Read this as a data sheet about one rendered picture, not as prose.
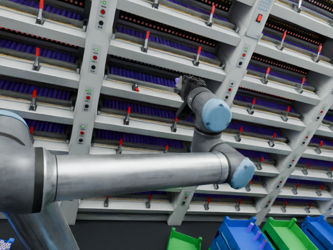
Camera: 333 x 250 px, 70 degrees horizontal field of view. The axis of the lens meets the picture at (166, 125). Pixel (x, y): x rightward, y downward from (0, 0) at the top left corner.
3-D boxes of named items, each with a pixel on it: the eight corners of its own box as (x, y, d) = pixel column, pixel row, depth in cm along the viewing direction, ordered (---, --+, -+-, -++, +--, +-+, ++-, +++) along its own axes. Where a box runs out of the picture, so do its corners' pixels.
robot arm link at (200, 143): (202, 172, 75) (209, 138, 70) (184, 153, 84) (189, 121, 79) (225, 166, 79) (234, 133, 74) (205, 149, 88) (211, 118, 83)
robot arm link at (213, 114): (202, 135, 71) (208, 103, 67) (188, 117, 82) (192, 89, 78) (230, 134, 74) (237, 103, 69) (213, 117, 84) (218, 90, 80)
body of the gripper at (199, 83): (199, 78, 95) (212, 87, 84) (193, 98, 98) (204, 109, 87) (182, 73, 92) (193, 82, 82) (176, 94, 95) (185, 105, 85)
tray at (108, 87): (210, 114, 134) (218, 101, 128) (99, 93, 113) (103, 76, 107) (201, 92, 148) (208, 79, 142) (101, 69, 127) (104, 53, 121)
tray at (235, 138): (288, 155, 165) (302, 142, 156) (212, 144, 144) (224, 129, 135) (274, 133, 179) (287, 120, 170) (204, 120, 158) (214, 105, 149)
